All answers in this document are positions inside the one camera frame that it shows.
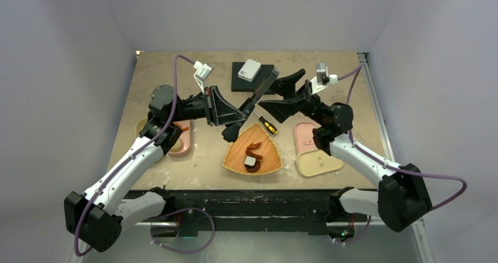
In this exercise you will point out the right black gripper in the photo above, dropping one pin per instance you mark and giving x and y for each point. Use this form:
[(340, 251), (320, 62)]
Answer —
[(283, 109)]

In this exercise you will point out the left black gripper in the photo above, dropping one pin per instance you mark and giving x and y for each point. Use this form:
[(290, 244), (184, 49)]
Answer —
[(219, 111)]

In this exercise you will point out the black metal tongs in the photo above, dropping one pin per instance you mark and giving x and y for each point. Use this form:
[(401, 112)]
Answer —
[(231, 132)]

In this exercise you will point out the orange fried chicken piece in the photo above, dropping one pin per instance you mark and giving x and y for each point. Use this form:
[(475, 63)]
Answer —
[(183, 128)]

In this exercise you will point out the pink lunch box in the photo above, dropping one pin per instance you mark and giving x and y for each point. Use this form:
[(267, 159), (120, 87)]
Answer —
[(186, 137)]

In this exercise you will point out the beige steamed bun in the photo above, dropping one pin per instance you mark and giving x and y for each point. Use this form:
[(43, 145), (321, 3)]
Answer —
[(177, 146)]

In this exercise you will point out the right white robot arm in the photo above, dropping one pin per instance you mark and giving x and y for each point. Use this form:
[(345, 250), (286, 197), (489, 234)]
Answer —
[(401, 196)]

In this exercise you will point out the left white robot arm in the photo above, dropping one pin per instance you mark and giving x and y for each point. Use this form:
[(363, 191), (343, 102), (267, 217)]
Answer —
[(101, 213)]

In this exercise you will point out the pink lunch box lid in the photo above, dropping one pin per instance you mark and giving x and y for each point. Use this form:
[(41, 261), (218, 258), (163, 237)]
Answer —
[(303, 137)]

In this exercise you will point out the white small box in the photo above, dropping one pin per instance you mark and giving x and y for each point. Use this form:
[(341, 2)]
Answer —
[(249, 70)]

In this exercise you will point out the beige lunch box lid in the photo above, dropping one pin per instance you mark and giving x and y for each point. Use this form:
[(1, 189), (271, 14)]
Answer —
[(313, 162)]

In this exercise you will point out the beige lunch box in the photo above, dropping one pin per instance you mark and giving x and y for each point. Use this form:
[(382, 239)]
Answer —
[(139, 126)]

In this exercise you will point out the yellow black screwdriver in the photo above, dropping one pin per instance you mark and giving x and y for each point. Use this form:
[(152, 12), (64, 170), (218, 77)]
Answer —
[(268, 125)]

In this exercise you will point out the black foam block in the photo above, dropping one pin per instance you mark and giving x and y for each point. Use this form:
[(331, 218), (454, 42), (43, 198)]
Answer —
[(241, 85)]

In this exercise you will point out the woven bamboo basket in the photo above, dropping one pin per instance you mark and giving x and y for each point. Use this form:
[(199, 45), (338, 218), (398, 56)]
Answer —
[(256, 142)]

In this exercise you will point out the white black sushi piece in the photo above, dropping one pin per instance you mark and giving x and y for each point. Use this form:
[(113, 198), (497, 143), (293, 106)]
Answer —
[(250, 161)]

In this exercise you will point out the dark red round food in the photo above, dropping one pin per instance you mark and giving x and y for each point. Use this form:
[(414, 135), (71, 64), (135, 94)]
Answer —
[(254, 168)]

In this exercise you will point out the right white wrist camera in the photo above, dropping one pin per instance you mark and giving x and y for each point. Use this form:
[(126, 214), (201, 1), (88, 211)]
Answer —
[(322, 79)]

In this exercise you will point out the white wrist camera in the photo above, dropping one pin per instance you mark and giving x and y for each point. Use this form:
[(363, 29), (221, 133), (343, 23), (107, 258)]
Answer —
[(322, 79), (202, 72)]

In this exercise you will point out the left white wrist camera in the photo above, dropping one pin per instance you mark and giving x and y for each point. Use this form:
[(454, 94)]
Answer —
[(202, 72)]

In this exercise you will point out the aluminium rail right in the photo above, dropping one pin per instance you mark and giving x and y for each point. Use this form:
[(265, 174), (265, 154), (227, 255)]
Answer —
[(387, 147)]

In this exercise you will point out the black table front frame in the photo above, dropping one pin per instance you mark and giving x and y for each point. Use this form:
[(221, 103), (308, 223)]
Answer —
[(253, 210)]

